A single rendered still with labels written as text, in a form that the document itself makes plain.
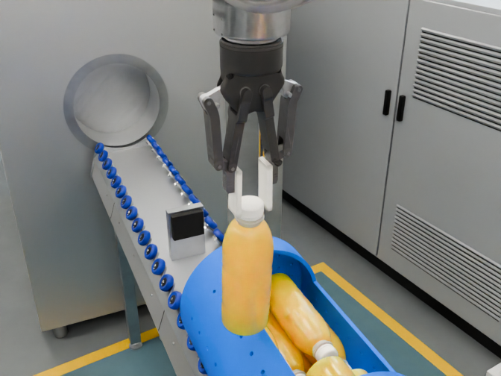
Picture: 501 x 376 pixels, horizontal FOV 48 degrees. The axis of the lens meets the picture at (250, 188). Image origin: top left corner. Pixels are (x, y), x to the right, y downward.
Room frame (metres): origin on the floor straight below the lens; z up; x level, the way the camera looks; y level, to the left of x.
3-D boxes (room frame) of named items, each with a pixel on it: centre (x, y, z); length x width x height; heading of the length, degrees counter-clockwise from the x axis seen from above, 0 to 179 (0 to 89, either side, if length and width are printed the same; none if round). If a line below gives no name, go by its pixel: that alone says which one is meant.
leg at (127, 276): (1.93, 0.52, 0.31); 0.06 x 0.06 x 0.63; 24
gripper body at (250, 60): (0.67, 0.00, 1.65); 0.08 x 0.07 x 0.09; 114
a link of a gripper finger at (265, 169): (0.68, -0.02, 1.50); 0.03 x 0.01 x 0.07; 24
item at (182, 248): (1.32, 0.17, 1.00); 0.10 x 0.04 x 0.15; 114
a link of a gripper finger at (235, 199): (0.66, 0.02, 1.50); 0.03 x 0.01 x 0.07; 24
